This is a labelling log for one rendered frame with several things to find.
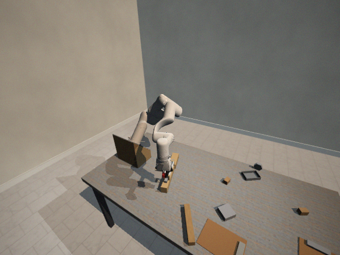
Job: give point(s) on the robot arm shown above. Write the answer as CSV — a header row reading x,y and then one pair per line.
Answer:
x,y
155,115

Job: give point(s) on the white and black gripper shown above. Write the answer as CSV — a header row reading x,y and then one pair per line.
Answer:
x,y
167,165

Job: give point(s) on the brown wooden bar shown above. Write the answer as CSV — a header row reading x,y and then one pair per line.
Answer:
x,y
189,225

